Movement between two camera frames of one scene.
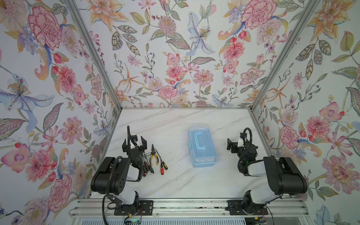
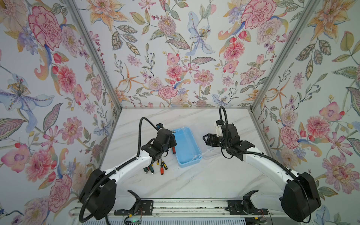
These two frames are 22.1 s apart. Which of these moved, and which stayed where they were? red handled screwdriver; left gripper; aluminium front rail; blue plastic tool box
Moved: blue plastic tool box; left gripper
Stayed: red handled screwdriver; aluminium front rail
